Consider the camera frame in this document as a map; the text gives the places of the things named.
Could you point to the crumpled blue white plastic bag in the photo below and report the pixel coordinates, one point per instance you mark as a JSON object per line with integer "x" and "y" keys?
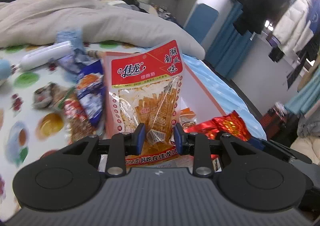
{"x": 75, "y": 62}

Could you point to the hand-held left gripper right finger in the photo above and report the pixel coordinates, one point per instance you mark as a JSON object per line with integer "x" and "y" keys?
{"x": 178, "y": 139}

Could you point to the teal hanging cloth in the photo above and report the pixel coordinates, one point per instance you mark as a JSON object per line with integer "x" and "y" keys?
{"x": 307, "y": 91}

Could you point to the blue snack packet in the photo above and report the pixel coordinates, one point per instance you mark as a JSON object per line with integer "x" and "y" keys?
{"x": 91, "y": 96}

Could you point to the grey duvet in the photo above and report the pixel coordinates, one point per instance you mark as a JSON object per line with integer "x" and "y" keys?
{"x": 112, "y": 21}

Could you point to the red yellow print snack packet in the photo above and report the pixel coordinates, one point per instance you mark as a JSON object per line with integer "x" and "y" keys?
{"x": 75, "y": 113}

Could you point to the shiny red foil snack packet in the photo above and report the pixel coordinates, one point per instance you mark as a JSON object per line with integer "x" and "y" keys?
{"x": 230, "y": 123}

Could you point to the blue curtain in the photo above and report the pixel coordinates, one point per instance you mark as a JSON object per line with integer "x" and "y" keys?
{"x": 225, "y": 46}

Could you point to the cluster of small bottles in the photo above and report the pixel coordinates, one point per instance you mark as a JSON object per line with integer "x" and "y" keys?
{"x": 163, "y": 9}

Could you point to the red crate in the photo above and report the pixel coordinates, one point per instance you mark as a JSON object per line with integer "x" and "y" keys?
{"x": 272, "y": 117}

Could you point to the white plastic bottle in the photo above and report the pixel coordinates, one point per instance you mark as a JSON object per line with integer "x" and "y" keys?
{"x": 42, "y": 56}

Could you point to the dark brown snack packet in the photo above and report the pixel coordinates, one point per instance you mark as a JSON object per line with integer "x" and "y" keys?
{"x": 47, "y": 93}

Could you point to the white puffer jacket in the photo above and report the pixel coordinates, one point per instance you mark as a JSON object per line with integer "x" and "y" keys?
{"x": 295, "y": 23}

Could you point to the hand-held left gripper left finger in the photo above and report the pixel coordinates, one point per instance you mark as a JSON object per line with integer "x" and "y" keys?
{"x": 140, "y": 139}

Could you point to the orange snack packet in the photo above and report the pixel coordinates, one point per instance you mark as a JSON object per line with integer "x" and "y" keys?
{"x": 187, "y": 113}

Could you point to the fruit print mat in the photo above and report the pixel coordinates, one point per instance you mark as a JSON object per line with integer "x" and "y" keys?
{"x": 25, "y": 106}

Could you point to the white blue plush penguin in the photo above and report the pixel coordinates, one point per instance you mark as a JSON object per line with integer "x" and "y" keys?
{"x": 3, "y": 71}

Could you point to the blue padded board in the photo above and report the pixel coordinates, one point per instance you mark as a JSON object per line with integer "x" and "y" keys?
{"x": 202, "y": 18}

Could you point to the red label clear snack packet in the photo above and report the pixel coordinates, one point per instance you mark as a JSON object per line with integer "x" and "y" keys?
{"x": 140, "y": 73}

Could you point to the black garment on pillow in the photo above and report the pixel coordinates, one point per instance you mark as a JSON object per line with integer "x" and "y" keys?
{"x": 130, "y": 0}

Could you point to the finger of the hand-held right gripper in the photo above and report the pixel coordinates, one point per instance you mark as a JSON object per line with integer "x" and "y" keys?
{"x": 257, "y": 144}

